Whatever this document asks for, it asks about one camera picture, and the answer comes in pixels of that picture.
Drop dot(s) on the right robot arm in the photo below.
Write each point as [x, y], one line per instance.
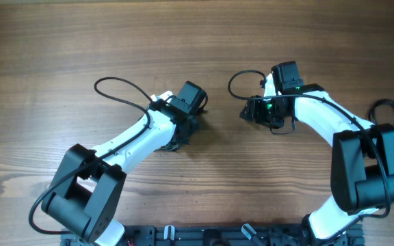
[362, 165]

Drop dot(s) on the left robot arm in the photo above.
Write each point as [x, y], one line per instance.
[86, 188]

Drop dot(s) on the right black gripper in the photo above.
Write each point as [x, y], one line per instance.
[252, 112]

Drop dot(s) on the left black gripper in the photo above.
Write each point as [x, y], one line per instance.
[194, 125]

